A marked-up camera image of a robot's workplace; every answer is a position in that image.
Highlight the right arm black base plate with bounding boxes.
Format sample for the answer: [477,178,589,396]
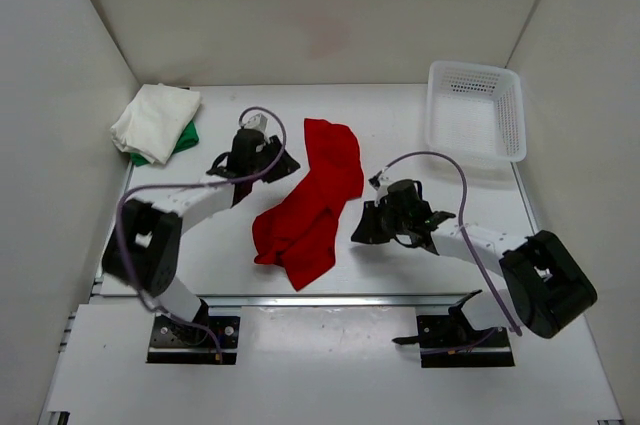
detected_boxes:
[392,315,515,369]

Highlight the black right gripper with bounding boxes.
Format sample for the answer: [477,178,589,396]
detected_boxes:
[353,199,413,244]

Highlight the red t shirt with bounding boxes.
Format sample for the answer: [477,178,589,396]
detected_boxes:
[252,118,364,291]

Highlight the white t shirt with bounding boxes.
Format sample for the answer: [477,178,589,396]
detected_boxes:
[110,84,202,165]

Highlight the white plastic basket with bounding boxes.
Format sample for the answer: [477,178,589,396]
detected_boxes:
[424,60,527,163]

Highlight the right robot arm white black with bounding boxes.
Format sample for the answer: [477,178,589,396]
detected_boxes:
[351,175,597,345]

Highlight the green t shirt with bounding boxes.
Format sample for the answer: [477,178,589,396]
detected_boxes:
[130,121,200,167]

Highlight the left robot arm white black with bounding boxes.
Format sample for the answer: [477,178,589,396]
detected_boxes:
[101,126,300,345]

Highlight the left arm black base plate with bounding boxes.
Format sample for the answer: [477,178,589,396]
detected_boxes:
[147,315,241,366]

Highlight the aluminium rail front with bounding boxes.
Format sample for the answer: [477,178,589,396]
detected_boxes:
[203,294,463,308]

